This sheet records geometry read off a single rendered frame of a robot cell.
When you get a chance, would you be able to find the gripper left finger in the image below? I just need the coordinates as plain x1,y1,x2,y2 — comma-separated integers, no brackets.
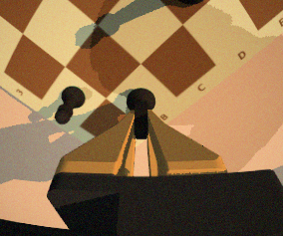
54,110,136,176

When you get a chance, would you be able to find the tan and brown chessboard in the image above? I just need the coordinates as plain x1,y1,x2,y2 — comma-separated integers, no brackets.
0,0,283,143

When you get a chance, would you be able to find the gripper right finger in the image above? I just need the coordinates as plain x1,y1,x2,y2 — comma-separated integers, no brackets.
146,110,228,176

